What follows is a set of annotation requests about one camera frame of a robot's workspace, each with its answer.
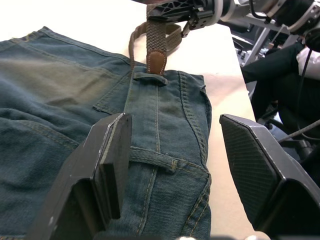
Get lattice finger of the black right gripper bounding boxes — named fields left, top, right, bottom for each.
left=145, top=0, right=195, bottom=25

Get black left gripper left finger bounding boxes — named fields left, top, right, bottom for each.
left=26, top=112, right=133, bottom=240

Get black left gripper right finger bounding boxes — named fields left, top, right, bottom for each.
left=219, top=113, right=320, bottom=236

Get khaki braided belt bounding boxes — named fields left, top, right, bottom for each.
left=128, top=4, right=183, bottom=77

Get blue denim shorts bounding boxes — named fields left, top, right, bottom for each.
left=0, top=25, right=213, bottom=240

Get black fabric-covered leg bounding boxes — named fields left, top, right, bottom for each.
left=240, top=42, right=320, bottom=128

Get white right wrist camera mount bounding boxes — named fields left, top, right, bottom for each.
left=212, top=0, right=236, bottom=24

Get grey braided cable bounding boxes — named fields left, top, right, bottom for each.
left=276, top=121, right=320, bottom=145

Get grey metal frame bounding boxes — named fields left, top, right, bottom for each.
left=238, top=13, right=280, bottom=68

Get black cable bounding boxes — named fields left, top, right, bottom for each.
left=297, top=47, right=314, bottom=106

